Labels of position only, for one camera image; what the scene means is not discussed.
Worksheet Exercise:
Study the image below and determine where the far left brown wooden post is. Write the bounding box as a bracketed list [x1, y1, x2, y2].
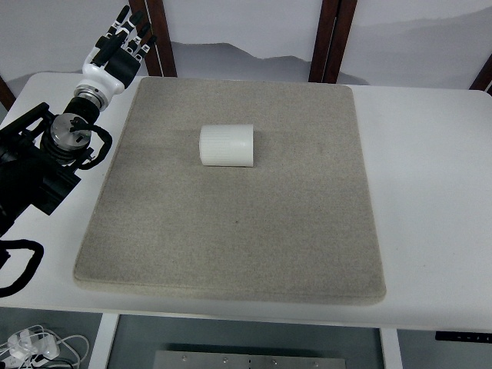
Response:
[0, 77, 16, 111]

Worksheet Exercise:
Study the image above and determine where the black braided cable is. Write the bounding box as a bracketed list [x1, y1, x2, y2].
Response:
[0, 238, 45, 299]

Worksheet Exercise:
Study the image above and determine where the right brown wooden frame post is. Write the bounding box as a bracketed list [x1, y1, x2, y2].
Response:
[308, 0, 357, 84]

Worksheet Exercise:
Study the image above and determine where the far right brown wooden post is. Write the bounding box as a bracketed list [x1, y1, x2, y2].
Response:
[469, 55, 492, 95]

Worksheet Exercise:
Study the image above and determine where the brown wooden frame post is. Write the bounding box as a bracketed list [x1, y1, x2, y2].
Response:
[308, 0, 357, 84]
[128, 0, 178, 78]

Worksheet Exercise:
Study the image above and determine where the black desk control panel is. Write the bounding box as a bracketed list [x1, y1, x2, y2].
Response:
[435, 331, 491, 344]

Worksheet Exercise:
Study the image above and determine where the white power adapter with cables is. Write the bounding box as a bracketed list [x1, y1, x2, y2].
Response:
[1, 324, 91, 368]

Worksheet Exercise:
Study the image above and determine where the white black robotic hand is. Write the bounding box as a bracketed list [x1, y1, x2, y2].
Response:
[82, 5, 157, 94]

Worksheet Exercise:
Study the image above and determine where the beige felt mat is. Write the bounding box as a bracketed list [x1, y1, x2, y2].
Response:
[73, 77, 386, 304]

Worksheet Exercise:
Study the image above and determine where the grey metal plate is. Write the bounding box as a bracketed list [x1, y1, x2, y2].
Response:
[153, 351, 347, 369]

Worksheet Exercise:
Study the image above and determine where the left brown wooden frame post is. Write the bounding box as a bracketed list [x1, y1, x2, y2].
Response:
[128, 0, 178, 78]

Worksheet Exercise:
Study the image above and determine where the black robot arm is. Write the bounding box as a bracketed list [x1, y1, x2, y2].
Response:
[1, 5, 157, 234]

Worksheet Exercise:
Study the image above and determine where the white ribbed cup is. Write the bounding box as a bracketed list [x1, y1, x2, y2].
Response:
[199, 125, 254, 168]

